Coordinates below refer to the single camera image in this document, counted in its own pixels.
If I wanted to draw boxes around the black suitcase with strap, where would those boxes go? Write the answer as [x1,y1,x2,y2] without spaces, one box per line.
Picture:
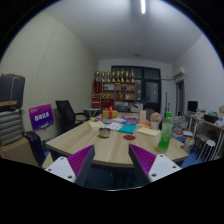
[0,73,26,113]

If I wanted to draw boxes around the white printed paper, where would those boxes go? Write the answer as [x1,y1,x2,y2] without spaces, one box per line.
[104,121,125,132]

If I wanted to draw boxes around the yellow gift box red ribbon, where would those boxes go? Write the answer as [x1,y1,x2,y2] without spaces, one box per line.
[101,106,119,120]

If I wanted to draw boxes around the purple sign board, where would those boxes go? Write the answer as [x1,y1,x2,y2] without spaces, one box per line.
[28,103,55,132]

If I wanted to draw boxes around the black computer monitor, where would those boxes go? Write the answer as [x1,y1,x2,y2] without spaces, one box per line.
[187,100,199,113]

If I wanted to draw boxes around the orange standing card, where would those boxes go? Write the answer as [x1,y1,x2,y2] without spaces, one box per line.
[138,110,148,123]

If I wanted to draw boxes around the wooden side desk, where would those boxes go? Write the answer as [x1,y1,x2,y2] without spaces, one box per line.
[184,113,224,158]

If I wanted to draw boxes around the green drink bottle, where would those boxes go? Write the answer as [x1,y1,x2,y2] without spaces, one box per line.
[157,111,175,154]

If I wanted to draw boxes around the black office chair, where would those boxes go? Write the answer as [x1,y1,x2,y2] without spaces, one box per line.
[55,99,90,134]

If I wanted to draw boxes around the large yellow envelope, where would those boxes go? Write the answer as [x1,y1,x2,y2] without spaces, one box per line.
[134,126,162,138]

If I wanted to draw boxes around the white air conditioner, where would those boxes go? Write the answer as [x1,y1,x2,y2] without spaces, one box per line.
[172,66,187,81]

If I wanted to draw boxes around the stack of books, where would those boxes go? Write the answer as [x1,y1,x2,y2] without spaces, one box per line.
[173,115,191,138]

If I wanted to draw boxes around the wooden shelf unit with trophies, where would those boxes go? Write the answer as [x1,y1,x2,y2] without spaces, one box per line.
[91,68,138,110]

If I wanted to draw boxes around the pink flowers in white pot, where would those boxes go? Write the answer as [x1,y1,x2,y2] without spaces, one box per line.
[149,112,163,130]

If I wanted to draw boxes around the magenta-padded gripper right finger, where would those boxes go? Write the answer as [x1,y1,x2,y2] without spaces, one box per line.
[128,143,183,187]

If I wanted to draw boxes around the grey ribbed suitcase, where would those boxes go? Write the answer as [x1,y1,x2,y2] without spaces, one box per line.
[0,109,24,146]

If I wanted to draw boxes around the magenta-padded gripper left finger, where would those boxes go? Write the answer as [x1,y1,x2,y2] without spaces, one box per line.
[44,144,96,188]

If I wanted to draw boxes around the teal book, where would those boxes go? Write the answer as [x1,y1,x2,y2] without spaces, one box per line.
[118,124,138,135]

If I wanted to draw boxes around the black framed glass door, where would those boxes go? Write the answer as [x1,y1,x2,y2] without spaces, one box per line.
[110,65,163,113]

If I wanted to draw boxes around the flat round red coaster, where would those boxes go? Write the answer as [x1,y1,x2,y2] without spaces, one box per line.
[122,134,137,141]

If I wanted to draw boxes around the small steel cup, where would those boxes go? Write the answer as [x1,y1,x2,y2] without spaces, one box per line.
[98,127,111,139]

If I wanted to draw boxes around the small yellow envelope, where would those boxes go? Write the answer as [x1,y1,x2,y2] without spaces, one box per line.
[87,120,107,131]

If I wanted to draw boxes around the black bag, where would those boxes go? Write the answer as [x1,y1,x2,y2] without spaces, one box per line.
[203,113,219,124]

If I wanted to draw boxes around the orange book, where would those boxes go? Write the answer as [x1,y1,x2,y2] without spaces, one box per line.
[136,120,152,128]

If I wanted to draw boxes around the white round stool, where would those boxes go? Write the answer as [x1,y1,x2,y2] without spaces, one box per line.
[199,139,217,163]

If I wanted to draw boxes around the ceiling tube light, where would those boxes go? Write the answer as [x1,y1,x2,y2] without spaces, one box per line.
[139,0,147,15]

